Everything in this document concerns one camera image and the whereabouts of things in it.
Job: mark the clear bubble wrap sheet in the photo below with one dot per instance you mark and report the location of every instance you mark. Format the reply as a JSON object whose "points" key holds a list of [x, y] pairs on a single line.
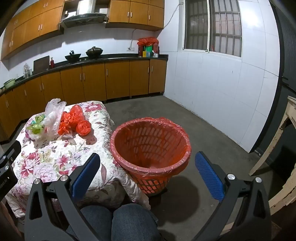
{"points": [[54, 113]]}

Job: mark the green box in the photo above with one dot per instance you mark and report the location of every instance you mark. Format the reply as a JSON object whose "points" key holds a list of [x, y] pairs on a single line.
{"points": [[149, 49]]}

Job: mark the green pot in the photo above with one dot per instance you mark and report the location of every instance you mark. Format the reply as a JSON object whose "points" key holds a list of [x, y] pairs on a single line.
{"points": [[9, 83]]}

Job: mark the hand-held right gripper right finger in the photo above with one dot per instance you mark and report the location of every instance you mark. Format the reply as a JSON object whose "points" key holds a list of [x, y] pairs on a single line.
{"points": [[209, 176]]}

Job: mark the green wrapper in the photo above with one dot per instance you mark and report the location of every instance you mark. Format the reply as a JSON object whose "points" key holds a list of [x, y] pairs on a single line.
{"points": [[37, 125]]}

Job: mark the tall red bottle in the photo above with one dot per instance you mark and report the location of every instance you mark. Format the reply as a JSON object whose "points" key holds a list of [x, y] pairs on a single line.
{"points": [[140, 51]]}

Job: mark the person's leg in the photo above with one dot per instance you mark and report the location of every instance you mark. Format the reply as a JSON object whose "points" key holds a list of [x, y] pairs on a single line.
{"points": [[94, 222], [134, 222]]}

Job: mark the dark grey door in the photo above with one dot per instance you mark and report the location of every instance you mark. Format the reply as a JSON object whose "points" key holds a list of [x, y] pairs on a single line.
{"points": [[284, 46]]}

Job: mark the barred window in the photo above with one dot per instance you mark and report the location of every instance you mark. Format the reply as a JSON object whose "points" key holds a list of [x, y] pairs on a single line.
{"points": [[212, 25]]}

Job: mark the wooden base cabinets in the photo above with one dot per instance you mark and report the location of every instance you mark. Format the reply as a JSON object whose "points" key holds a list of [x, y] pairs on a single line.
{"points": [[92, 81]]}

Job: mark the red bag over bottles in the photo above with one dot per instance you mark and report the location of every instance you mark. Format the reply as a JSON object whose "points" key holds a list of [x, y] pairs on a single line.
{"points": [[148, 41]]}

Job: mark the person's left leg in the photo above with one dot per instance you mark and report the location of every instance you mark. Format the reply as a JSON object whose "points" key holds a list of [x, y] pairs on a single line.
{"points": [[94, 222]]}

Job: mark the black pot with lid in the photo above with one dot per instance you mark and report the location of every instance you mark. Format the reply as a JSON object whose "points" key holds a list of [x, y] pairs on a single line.
{"points": [[94, 52]]}

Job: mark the clear plastic bag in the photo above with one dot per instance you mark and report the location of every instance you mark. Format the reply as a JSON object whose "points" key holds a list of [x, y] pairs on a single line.
{"points": [[34, 135]]}

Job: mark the small red bottle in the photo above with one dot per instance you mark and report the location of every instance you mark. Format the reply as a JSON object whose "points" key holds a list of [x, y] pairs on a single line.
{"points": [[52, 63]]}

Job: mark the dark red bottle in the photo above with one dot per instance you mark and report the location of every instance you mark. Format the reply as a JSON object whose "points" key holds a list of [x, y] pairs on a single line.
{"points": [[156, 48]]}

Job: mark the red plastic basket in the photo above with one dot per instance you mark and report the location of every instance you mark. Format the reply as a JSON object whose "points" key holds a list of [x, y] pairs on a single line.
{"points": [[143, 139]]}

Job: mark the small red plastic bag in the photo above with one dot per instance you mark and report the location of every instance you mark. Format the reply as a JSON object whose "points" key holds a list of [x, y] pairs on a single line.
{"points": [[83, 128]]}

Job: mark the wooden wall cabinets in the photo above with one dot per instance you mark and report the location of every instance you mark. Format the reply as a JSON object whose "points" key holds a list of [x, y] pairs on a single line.
{"points": [[129, 11]]}

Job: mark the black countertop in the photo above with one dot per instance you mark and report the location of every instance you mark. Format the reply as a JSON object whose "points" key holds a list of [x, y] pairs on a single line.
{"points": [[115, 57]]}

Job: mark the jar in clear bag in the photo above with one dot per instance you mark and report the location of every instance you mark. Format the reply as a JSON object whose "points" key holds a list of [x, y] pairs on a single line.
{"points": [[27, 70]]}

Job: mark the black wok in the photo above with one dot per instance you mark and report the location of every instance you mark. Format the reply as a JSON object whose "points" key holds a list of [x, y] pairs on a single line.
{"points": [[72, 56]]}

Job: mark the white wall socket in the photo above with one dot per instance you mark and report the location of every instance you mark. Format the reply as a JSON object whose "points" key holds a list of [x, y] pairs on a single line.
{"points": [[130, 49]]}

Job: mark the dark cutting board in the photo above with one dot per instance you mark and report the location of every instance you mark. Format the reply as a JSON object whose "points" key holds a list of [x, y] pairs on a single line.
{"points": [[41, 64]]}

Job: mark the white painted wooden frame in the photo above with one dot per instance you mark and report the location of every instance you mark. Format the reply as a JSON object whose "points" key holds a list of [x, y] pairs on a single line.
{"points": [[286, 120]]}

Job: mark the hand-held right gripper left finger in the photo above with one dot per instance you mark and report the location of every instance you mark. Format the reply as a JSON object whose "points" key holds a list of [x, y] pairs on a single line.
{"points": [[85, 176]]}

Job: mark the steel range hood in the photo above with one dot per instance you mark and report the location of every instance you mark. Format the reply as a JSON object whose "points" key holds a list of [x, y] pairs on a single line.
{"points": [[85, 16]]}

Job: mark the large red plastic bag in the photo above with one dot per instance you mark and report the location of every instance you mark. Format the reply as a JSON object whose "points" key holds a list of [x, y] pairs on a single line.
{"points": [[69, 119]]}

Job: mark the person's right leg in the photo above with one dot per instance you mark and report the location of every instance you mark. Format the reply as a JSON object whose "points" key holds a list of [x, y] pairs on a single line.
{"points": [[134, 222]]}

